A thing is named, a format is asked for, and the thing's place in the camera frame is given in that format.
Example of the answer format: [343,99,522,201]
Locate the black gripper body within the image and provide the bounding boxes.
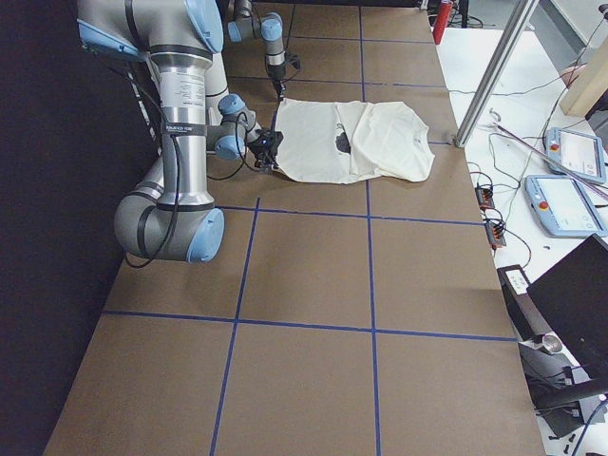
[249,130,283,164]
[265,51,300,82]

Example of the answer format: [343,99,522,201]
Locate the cream long sleeve shirt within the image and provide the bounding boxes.
[275,99,434,184]

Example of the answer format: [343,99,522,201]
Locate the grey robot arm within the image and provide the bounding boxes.
[227,1,301,101]
[77,1,285,263]

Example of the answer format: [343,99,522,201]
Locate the red cylinder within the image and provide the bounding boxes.
[432,0,453,46]

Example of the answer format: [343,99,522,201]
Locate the orange connector block far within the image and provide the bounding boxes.
[475,186,495,210]

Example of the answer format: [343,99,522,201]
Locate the orange connector block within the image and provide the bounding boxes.
[475,186,495,210]
[484,219,506,250]

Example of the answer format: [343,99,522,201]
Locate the orange connector block near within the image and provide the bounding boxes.
[484,219,506,250]

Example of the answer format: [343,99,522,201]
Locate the teach pendant far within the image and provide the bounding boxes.
[544,127,607,184]

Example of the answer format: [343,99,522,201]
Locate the teach pendant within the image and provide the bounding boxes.
[544,127,607,184]
[524,175,607,238]

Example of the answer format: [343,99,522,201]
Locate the teach pendant near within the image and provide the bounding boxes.
[524,175,607,238]

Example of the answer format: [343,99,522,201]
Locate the black box with label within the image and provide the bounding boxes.
[497,265,552,341]

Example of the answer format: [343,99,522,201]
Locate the wooden beam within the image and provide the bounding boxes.
[560,39,608,117]

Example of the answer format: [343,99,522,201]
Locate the black laptop monitor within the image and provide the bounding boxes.
[527,234,607,378]

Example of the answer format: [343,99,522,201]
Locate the black camera cable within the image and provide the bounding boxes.
[123,132,272,270]

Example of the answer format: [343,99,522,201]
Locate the aluminium frame post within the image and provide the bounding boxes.
[454,0,540,148]

